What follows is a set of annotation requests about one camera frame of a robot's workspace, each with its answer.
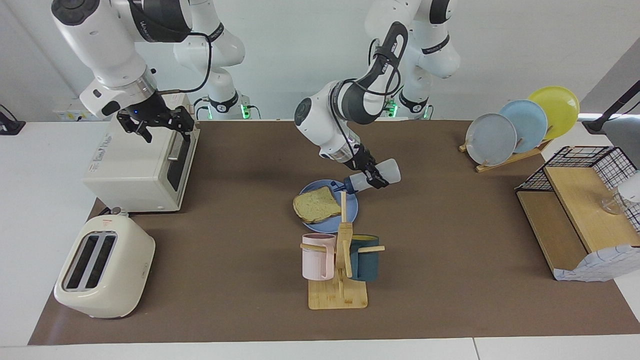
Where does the wooden mug tree stand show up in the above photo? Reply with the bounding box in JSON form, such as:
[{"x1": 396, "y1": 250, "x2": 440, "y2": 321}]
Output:
[{"x1": 300, "y1": 191, "x2": 386, "y2": 311}]

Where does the yellow plate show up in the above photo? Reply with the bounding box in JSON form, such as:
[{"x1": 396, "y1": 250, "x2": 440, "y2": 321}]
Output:
[{"x1": 527, "y1": 86, "x2": 581, "y2": 141}]

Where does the white wall socket box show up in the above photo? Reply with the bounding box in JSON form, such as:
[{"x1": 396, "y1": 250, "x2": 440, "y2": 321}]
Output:
[{"x1": 53, "y1": 97, "x2": 85, "y2": 122}]

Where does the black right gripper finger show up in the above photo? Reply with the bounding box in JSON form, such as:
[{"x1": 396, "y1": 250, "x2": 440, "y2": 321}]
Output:
[
  {"x1": 170, "y1": 106, "x2": 195, "y2": 133},
  {"x1": 116, "y1": 112, "x2": 153, "y2": 144}
]

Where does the black clamp base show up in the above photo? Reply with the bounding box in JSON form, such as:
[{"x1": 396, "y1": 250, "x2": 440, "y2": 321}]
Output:
[{"x1": 0, "y1": 104, "x2": 27, "y2": 136}]

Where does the grey plate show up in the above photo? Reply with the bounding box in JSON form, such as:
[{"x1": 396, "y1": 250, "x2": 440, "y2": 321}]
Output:
[{"x1": 465, "y1": 113, "x2": 518, "y2": 167}]

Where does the dark teal mug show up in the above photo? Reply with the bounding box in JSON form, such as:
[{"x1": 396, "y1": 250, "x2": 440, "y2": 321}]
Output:
[{"x1": 348, "y1": 234, "x2": 381, "y2": 282}]

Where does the cream two-slot toaster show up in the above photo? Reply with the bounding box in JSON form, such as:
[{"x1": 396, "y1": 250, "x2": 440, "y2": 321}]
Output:
[{"x1": 53, "y1": 214, "x2": 156, "y2": 320}]

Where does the clear glass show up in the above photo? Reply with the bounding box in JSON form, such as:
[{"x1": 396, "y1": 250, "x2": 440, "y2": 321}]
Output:
[{"x1": 600, "y1": 192, "x2": 626, "y2": 216}]

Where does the brown table mat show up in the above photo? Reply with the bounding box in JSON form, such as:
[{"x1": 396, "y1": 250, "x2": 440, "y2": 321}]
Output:
[{"x1": 27, "y1": 119, "x2": 640, "y2": 347}]

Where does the grey bulky object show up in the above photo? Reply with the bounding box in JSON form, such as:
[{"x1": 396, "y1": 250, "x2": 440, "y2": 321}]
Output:
[{"x1": 602, "y1": 115, "x2": 640, "y2": 168}]

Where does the wooden shelf with wire basket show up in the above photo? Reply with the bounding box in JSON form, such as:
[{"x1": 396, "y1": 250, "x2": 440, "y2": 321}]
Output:
[{"x1": 515, "y1": 145, "x2": 640, "y2": 282}]

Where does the white round object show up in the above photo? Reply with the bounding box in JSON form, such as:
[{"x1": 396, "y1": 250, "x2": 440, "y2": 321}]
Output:
[{"x1": 619, "y1": 171, "x2": 640, "y2": 203}]

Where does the light blue plate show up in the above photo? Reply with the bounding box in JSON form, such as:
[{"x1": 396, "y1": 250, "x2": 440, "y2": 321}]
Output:
[{"x1": 499, "y1": 99, "x2": 549, "y2": 154}]

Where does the squeeze bottle navy cap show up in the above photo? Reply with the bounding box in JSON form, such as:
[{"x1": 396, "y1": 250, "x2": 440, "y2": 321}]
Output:
[{"x1": 332, "y1": 158, "x2": 402, "y2": 194}]

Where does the black stand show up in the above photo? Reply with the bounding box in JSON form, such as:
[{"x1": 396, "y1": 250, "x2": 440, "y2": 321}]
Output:
[{"x1": 582, "y1": 80, "x2": 640, "y2": 135}]

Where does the pink mug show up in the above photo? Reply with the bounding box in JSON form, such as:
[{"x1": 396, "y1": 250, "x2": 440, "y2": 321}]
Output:
[{"x1": 301, "y1": 233, "x2": 337, "y2": 281}]

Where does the blue round plate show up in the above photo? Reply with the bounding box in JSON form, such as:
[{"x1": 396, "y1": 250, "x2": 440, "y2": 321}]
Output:
[{"x1": 296, "y1": 179, "x2": 359, "y2": 234}]

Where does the white grid-patterned cloth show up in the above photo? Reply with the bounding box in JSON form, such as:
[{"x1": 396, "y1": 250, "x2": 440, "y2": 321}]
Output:
[{"x1": 554, "y1": 244, "x2": 640, "y2": 283}]

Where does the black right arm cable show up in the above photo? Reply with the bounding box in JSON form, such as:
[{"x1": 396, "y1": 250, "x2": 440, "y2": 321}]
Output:
[{"x1": 150, "y1": 31, "x2": 213, "y2": 96}]

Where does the wooden plate rack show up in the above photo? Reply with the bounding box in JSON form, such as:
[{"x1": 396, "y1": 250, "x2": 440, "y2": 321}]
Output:
[{"x1": 458, "y1": 139, "x2": 555, "y2": 174}]

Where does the bread slice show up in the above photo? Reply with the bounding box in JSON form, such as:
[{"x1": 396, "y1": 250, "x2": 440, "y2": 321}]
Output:
[{"x1": 292, "y1": 185, "x2": 342, "y2": 224}]

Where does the white toaster oven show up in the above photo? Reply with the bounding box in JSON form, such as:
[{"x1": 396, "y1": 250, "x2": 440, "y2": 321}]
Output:
[{"x1": 82, "y1": 92, "x2": 201, "y2": 213}]

